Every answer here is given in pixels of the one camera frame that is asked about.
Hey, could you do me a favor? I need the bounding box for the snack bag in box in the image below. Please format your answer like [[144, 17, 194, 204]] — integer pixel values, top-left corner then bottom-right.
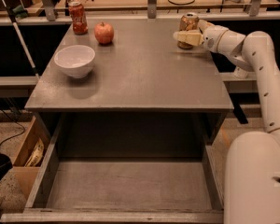
[[25, 139, 45, 167]]

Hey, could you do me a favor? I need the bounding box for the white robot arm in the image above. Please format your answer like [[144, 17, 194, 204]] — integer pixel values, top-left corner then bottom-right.
[[174, 20, 280, 224]]

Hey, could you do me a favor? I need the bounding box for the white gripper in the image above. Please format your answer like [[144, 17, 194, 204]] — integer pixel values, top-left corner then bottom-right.
[[173, 20, 245, 54]]

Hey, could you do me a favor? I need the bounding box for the orange soda can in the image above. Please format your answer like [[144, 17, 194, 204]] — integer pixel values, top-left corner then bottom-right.
[[177, 12, 199, 49]]

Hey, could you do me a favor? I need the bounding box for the white pole with black grip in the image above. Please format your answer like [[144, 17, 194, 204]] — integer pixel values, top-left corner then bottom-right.
[[1, 0, 40, 81]]

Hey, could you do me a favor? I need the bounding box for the black floor cable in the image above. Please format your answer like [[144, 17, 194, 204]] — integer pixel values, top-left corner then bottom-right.
[[0, 109, 27, 154]]

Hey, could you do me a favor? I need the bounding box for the red soda can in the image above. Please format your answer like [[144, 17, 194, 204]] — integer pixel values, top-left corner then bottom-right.
[[68, 1, 88, 35]]

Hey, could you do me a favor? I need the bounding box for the open grey top drawer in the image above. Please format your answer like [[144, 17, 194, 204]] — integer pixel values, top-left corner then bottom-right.
[[2, 113, 223, 224]]

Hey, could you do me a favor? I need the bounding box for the grey cabinet with top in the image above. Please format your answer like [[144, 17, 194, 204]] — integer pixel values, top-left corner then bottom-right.
[[24, 17, 234, 146]]

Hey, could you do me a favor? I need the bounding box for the wooden box on floor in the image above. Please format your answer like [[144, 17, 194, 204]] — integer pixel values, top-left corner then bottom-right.
[[12, 118, 50, 199]]

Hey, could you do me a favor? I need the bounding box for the white bowl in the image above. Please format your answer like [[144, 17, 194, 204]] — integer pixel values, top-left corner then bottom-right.
[[54, 45, 95, 78]]

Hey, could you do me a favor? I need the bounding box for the red apple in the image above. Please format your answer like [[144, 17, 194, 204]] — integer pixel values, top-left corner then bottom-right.
[[94, 22, 114, 45]]

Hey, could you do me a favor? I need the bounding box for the clear sanitizer bottle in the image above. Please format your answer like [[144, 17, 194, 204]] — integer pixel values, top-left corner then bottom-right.
[[233, 67, 248, 79]]

